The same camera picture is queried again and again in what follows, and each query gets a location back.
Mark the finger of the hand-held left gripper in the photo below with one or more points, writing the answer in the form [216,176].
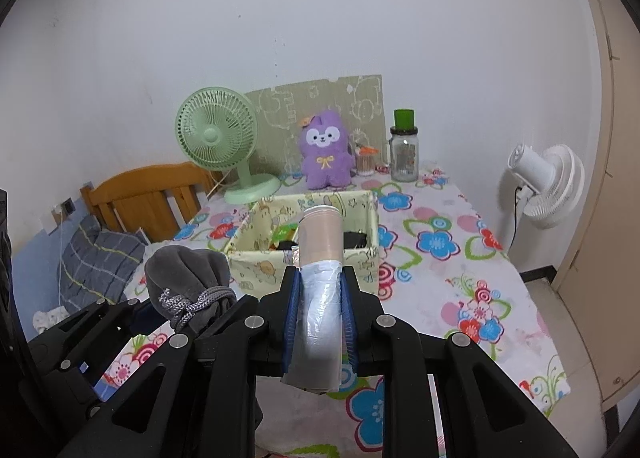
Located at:
[100,320]
[237,307]

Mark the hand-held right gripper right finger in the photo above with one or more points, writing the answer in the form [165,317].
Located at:
[348,333]

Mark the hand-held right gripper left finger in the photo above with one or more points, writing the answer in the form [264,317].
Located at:
[289,338]

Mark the yellow printed fabric storage box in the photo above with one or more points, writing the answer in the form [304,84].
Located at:
[255,270]

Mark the beige roll with plastic wrap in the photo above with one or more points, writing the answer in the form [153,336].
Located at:
[320,248]

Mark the white cloth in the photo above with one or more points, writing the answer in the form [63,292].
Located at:
[47,320]

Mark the grey plaid pillow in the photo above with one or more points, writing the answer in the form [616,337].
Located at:
[100,258]

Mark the blue bed sheet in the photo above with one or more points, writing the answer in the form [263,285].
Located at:
[40,268]

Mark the green packet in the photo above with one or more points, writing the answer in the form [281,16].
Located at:
[286,233]

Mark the wooden chair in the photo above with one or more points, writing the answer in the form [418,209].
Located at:
[150,183]

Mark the purple plush toy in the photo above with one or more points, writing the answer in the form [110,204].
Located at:
[325,163]

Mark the cotton swab container orange lid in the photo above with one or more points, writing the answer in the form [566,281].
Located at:
[365,163]

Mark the green desk fan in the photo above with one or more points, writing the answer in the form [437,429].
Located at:
[215,135]

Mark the glass jar with black lid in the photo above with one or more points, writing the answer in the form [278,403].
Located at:
[404,158]

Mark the green patterned board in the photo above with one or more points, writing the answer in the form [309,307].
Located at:
[280,103]

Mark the green plastic cup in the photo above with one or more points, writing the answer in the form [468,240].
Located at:
[404,119]

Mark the white fan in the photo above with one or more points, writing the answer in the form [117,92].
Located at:
[555,188]

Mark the beige wooden cabinet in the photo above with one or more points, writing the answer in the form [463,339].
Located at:
[600,238]

